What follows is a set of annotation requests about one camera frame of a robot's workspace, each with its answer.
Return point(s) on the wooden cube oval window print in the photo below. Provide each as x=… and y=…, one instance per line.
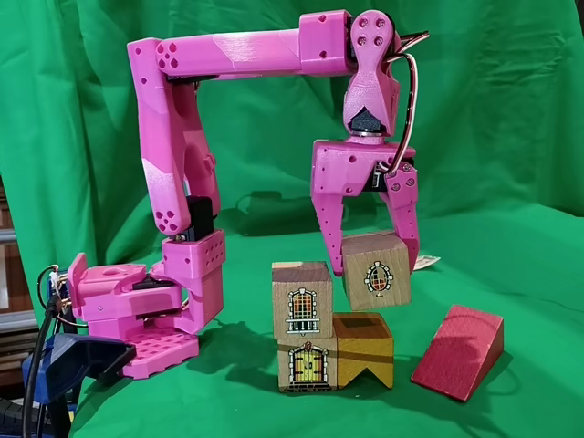
x=376, y=278

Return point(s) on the red wooden wedge block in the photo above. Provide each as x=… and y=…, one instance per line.
x=456, y=356

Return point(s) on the paper house picture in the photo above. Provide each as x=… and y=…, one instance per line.
x=428, y=262

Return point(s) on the wooden cube balcony window print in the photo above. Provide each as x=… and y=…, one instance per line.
x=303, y=301

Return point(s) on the green cloth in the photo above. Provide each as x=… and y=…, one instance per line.
x=502, y=137

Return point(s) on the yellow notched wooden block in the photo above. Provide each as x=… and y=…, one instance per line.
x=365, y=351

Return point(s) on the wooden cube door print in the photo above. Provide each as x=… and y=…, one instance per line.
x=305, y=365

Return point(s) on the blue and black clamp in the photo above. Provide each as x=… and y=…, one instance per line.
x=73, y=360

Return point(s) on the brown wooden shelf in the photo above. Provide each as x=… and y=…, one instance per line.
x=9, y=274

